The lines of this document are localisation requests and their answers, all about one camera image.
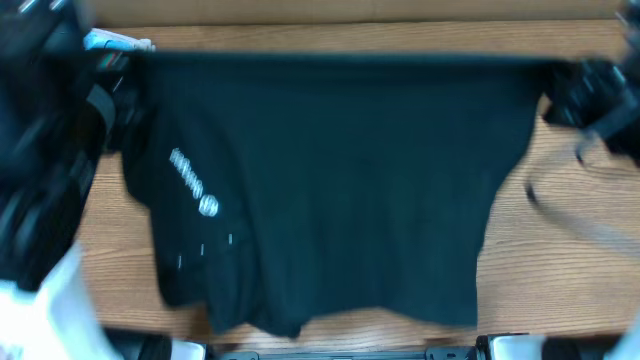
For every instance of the black t-shirt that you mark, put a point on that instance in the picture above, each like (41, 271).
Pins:
(285, 187)

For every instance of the light blue printed t-shirt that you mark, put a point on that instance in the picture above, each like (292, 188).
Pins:
(103, 39)

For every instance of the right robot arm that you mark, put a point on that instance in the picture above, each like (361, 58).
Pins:
(600, 97)

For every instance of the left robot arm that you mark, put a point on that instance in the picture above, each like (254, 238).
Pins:
(57, 115)

